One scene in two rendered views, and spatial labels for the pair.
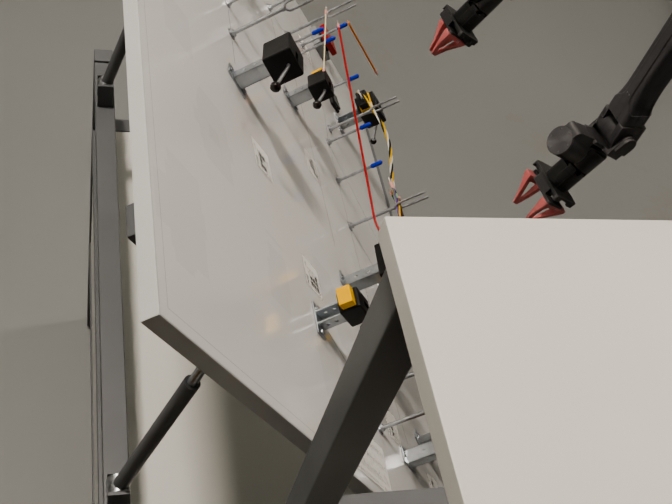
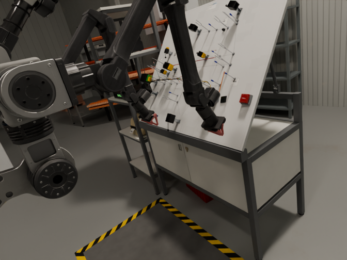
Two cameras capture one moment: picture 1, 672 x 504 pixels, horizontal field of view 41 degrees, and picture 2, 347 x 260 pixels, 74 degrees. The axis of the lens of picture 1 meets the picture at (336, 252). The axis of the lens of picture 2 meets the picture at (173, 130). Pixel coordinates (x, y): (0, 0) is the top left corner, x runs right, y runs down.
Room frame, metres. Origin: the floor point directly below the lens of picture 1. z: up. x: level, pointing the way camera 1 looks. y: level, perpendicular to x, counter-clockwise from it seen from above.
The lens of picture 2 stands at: (2.76, -0.39, 1.49)
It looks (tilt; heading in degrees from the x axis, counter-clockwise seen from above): 21 degrees down; 173
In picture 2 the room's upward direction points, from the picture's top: 14 degrees counter-clockwise
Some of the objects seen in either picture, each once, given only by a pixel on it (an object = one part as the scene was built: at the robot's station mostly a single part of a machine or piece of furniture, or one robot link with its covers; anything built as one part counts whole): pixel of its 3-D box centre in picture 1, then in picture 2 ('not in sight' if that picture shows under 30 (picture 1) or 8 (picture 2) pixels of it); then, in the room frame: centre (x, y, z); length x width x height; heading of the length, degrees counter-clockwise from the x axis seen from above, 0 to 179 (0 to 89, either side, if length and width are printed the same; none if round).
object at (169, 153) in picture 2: not in sight; (167, 152); (0.92, -0.27, 0.60); 0.55 x 0.02 x 0.39; 25
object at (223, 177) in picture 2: not in sight; (212, 172); (1.42, -0.04, 0.60); 0.55 x 0.03 x 0.39; 25
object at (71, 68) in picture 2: not in sight; (74, 79); (2.10, -0.53, 1.45); 0.09 x 0.08 x 0.12; 32
